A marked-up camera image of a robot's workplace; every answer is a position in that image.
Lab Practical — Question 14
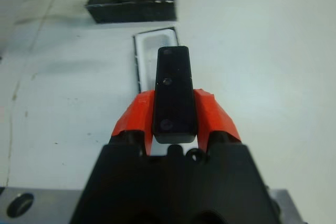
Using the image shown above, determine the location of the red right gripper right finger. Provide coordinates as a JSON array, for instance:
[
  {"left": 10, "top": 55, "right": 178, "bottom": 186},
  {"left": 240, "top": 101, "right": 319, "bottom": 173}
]
[{"left": 193, "top": 87, "right": 242, "bottom": 154}]

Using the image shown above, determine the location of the black slim camera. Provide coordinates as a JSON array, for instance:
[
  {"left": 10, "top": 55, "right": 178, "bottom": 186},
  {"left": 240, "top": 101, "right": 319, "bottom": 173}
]
[{"left": 153, "top": 46, "right": 198, "bottom": 145}]

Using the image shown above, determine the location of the white-lined black box base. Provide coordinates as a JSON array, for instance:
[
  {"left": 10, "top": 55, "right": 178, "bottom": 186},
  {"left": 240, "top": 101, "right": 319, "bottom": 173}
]
[{"left": 132, "top": 26, "right": 179, "bottom": 94}]

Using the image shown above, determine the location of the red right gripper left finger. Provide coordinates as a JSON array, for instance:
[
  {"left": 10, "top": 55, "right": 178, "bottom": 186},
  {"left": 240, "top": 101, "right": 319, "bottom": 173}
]
[{"left": 110, "top": 89, "right": 155, "bottom": 156}]

